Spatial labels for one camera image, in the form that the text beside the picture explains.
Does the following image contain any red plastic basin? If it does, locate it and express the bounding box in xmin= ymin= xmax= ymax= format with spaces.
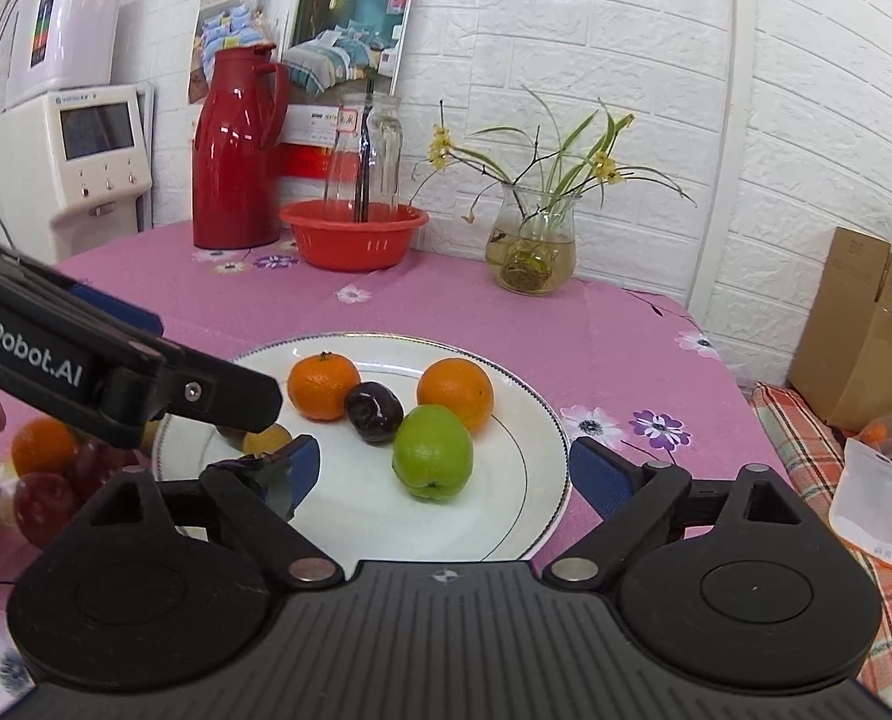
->
xmin=278 ymin=200 xmax=430 ymax=273

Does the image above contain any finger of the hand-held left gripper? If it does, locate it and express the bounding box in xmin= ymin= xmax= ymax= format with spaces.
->
xmin=92 ymin=349 xmax=283 ymax=451
xmin=69 ymin=281 xmax=166 ymax=338

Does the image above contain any black stirring stick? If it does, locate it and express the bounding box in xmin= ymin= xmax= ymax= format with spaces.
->
xmin=353 ymin=79 xmax=376 ymax=222

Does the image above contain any white plate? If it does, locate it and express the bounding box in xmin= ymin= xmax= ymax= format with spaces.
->
xmin=149 ymin=331 xmax=573 ymax=563

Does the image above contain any pink floral tablecloth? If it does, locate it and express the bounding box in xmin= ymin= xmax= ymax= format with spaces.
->
xmin=0 ymin=221 xmax=799 ymax=720

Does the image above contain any white vertical wall pipe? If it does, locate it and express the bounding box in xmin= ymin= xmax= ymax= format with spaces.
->
xmin=684 ymin=0 xmax=759 ymax=308

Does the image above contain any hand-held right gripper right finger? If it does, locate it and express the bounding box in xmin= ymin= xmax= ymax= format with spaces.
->
xmin=542 ymin=436 xmax=859 ymax=586

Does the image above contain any bedding wall calendar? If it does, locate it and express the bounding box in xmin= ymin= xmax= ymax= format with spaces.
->
xmin=185 ymin=0 xmax=418 ymax=182

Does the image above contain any green apple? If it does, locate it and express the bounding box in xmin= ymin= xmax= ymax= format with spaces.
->
xmin=392 ymin=404 xmax=474 ymax=501

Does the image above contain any red thermos jug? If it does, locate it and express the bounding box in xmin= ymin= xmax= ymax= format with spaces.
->
xmin=192 ymin=43 xmax=291 ymax=250

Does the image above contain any green plant with yellow flowers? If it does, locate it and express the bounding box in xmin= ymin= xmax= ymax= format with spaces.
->
xmin=408 ymin=86 xmax=698 ymax=241

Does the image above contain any bumpy tangerine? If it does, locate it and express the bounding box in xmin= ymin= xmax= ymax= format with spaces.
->
xmin=11 ymin=418 xmax=79 ymax=477

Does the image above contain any glass vase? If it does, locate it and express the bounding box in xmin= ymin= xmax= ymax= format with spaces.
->
xmin=485 ymin=184 xmax=578 ymax=296

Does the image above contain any glass pitcher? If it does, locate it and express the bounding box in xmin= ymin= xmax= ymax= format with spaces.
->
xmin=323 ymin=94 xmax=404 ymax=222

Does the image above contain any white plastic pouch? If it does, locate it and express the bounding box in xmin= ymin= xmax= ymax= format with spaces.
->
xmin=828 ymin=437 xmax=892 ymax=569

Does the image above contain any red apple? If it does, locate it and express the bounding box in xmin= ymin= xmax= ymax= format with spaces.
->
xmin=14 ymin=471 xmax=79 ymax=548
xmin=67 ymin=441 xmax=136 ymax=500

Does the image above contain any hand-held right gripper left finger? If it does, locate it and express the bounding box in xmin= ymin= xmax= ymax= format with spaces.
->
xmin=47 ymin=433 xmax=346 ymax=590

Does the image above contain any dark purple plum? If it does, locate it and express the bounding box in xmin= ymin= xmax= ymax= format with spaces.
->
xmin=344 ymin=382 xmax=405 ymax=446

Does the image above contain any cardboard box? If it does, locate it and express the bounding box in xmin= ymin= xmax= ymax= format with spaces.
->
xmin=788 ymin=226 xmax=892 ymax=432

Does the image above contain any tangerine with green stem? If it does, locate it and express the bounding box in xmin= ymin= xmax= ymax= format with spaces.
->
xmin=288 ymin=351 xmax=362 ymax=422

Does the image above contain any white water dispenser with screen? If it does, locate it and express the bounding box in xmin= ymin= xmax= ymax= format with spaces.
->
xmin=0 ymin=82 xmax=156 ymax=265

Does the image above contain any white wall water purifier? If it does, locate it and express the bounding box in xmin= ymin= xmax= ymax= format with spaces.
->
xmin=5 ymin=0 xmax=126 ymax=110

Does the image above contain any smooth orange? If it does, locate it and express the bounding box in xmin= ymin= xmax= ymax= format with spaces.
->
xmin=416 ymin=358 xmax=495 ymax=436

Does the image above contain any plaid cloth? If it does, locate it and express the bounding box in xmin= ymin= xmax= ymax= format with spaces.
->
xmin=749 ymin=381 xmax=892 ymax=717

